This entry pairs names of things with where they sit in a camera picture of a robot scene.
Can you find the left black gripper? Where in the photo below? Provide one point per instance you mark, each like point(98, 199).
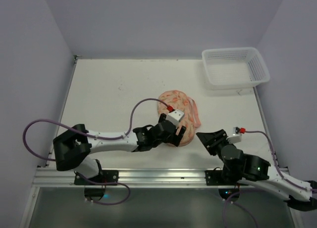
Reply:
point(177, 138)

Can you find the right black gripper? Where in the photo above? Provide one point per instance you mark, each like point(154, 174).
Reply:
point(215, 142)

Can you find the floral mesh laundry bag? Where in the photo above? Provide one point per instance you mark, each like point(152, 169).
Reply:
point(179, 100)

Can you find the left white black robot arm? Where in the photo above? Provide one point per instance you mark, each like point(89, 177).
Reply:
point(73, 147)

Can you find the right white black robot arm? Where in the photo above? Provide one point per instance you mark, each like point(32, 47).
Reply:
point(240, 168)

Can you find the white plastic basket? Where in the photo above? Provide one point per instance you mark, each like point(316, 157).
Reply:
point(234, 68)

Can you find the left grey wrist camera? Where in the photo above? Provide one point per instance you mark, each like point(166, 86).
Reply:
point(175, 117)

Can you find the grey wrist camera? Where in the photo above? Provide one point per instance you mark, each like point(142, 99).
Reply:
point(236, 137)
point(175, 117)

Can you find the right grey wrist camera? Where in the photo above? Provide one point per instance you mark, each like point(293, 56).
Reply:
point(236, 137)

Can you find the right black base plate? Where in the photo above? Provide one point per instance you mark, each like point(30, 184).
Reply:
point(213, 178)

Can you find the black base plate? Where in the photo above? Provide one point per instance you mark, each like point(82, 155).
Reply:
point(213, 178)
point(105, 176)

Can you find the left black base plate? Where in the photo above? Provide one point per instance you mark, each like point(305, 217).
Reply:
point(105, 176)

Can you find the aluminium mounting rail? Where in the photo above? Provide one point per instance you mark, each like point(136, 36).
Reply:
point(134, 178)

